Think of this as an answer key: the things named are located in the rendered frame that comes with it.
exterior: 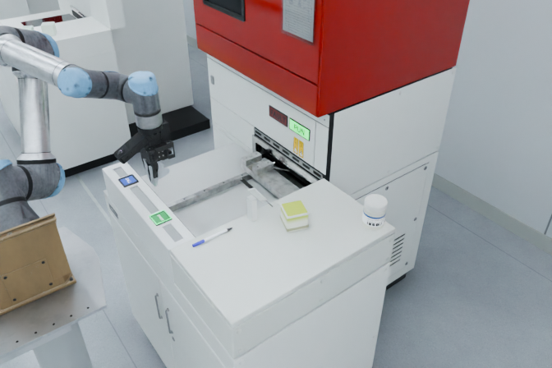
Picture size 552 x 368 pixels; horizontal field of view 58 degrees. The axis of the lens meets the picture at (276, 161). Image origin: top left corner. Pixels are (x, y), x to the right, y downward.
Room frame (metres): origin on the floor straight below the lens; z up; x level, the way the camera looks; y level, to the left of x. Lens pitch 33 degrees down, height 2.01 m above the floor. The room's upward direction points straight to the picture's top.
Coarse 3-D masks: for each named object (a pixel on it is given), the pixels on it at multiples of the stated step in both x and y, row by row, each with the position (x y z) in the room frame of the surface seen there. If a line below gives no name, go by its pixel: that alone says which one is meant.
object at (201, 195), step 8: (240, 176) 1.65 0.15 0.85; (248, 176) 1.66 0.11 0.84; (216, 184) 1.59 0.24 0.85; (224, 184) 1.60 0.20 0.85; (232, 184) 1.62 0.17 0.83; (200, 192) 1.54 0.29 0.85; (208, 192) 1.55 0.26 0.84; (216, 192) 1.57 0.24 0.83; (176, 200) 1.49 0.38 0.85; (184, 200) 1.49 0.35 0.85; (192, 200) 1.51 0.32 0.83; (176, 208) 1.47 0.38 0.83
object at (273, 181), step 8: (248, 168) 1.66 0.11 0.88; (256, 176) 1.61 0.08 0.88; (264, 176) 1.61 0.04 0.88; (272, 176) 1.61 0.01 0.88; (280, 176) 1.61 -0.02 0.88; (264, 184) 1.57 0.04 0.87; (272, 184) 1.55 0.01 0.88; (280, 184) 1.55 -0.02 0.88; (288, 184) 1.55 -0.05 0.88; (272, 192) 1.53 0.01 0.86; (280, 192) 1.50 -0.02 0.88; (288, 192) 1.50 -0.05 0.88
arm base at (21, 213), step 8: (8, 200) 1.14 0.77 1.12; (16, 200) 1.15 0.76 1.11; (24, 200) 1.17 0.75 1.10; (0, 208) 1.12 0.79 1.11; (8, 208) 1.12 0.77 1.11; (16, 208) 1.13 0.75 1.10; (24, 208) 1.14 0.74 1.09; (0, 216) 1.09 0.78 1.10; (8, 216) 1.10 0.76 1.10; (16, 216) 1.10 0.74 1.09; (24, 216) 1.12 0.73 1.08; (32, 216) 1.13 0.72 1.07; (0, 224) 1.07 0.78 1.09; (8, 224) 1.07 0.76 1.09; (16, 224) 1.08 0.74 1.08
